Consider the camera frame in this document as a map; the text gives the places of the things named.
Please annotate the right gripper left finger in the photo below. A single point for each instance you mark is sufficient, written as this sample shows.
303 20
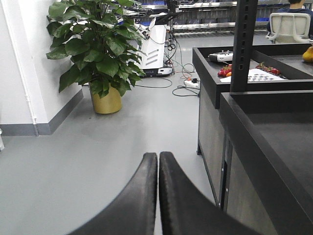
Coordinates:
133 211

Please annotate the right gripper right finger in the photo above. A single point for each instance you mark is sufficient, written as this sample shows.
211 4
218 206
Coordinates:
185 210

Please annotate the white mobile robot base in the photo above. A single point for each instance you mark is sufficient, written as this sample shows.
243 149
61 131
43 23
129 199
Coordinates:
153 37

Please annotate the gold plant pot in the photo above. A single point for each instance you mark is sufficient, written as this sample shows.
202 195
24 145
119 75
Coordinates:
109 104

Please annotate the white power strip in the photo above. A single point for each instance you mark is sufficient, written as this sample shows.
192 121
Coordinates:
189 83

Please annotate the red fruit bunch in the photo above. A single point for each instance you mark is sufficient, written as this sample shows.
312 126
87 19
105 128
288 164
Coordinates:
225 71

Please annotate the checkerboard calibration sheet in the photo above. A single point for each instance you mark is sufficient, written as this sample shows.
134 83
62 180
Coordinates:
255 75

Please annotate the grey remote controller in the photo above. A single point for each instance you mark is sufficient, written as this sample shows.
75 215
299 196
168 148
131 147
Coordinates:
223 56

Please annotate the green potted plant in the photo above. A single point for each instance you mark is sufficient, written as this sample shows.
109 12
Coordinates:
100 39

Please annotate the black wood-panel display stand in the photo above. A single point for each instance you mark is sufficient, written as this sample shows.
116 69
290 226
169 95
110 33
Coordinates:
272 68

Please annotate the white office chair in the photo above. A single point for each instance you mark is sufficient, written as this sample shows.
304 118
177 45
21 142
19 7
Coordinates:
289 28

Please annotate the black perforated post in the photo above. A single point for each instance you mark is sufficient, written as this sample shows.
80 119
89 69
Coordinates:
243 41

